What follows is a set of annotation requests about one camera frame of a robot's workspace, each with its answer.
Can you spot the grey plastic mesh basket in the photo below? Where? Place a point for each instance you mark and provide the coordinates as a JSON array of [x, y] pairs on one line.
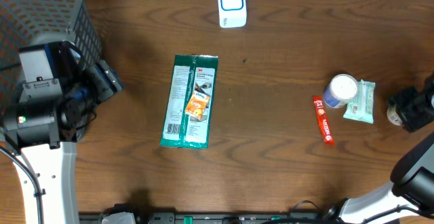
[[33, 22]]

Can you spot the white barcode scanner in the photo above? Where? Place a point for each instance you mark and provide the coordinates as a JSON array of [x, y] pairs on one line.
[[232, 13]]

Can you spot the orange Kleenex tissue pack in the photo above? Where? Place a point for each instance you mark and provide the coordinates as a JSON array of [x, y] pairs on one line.
[[197, 104]]

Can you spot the mint green wipes pack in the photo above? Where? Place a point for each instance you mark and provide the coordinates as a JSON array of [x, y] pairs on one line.
[[361, 107]]

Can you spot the green white gloves package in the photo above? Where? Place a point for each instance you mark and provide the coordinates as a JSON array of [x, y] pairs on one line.
[[190, 72]]

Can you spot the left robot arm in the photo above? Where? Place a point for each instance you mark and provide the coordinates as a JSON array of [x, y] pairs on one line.
[[59, 98]]

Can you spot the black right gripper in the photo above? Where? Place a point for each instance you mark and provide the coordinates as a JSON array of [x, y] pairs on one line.
[[411, 123]]

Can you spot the white cotton swab tub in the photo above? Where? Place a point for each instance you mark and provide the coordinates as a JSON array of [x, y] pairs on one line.
[[342, 89]]

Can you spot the green lid cream jar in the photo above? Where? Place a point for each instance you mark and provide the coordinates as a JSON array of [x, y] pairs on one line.
[[393, 116]]

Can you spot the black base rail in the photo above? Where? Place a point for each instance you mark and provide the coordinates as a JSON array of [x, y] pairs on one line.
[[192, 218]]

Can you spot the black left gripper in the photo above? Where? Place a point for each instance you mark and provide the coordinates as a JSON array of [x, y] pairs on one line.
[[106, 85]]

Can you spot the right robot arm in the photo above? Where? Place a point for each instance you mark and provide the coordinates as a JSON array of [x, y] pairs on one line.
[[410, 189]]

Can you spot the red white tube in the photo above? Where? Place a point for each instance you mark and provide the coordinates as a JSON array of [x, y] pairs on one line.
[[322, 121]]

